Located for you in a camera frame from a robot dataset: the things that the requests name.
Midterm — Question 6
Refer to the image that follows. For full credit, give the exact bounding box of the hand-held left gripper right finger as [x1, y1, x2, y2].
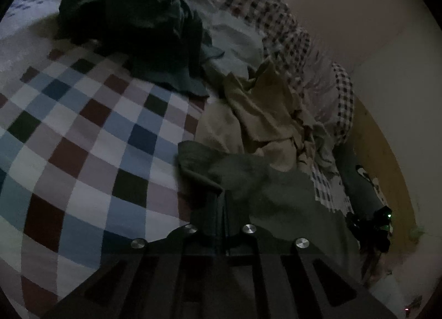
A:
[224, 191, 398, 319]

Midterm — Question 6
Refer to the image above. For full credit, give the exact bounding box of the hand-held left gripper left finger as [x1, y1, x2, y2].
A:
[41, 191, 222, 319]

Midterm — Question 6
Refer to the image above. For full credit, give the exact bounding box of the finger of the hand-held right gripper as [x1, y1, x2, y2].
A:
[345, 211, 363, 235]

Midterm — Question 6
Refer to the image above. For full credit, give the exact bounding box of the dark green shirt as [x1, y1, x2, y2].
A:
[177, 140, 364, 285]

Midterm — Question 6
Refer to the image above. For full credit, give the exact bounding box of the dark teal plush pillow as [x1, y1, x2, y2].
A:
[333, 140, 391, 224]

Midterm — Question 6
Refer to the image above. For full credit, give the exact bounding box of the wooden headboard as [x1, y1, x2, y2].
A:
[345, 95, 419, 271]

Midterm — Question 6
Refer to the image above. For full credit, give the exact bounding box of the pale grey garment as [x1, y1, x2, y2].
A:
[303, 122, 341, 176]

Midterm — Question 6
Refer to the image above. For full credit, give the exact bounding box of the beige shirt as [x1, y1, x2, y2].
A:
[194, 59, 317, 174]

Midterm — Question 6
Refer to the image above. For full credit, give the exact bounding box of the large-check bed sheet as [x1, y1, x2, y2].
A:
[0, 0, 354, 319]

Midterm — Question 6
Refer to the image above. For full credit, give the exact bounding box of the light grey-green garment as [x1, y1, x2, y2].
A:
[203, 12, 267, 80]

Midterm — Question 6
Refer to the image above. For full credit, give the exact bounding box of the small-check quilt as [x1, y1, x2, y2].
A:
[166, 0, 357, 147]

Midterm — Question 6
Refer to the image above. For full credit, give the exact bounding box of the dark teal garment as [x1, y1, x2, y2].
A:
[57, 0, 226, 98]

